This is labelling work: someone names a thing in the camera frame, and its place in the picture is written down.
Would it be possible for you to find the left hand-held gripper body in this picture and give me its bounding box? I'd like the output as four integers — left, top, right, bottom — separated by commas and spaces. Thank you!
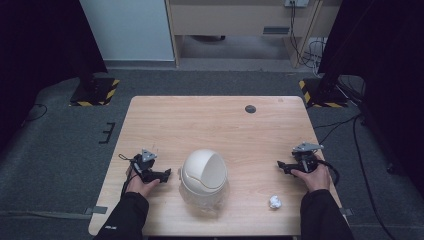
132, 148, 158, 183

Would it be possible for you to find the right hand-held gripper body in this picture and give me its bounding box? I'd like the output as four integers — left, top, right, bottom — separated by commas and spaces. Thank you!
291, 141, 325, 174

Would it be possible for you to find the person's left hand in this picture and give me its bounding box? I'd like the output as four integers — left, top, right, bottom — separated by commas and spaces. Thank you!
124, 165, 161, 198

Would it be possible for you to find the person's right hand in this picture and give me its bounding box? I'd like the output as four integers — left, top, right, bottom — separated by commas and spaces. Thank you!
290, 155, 332, 194

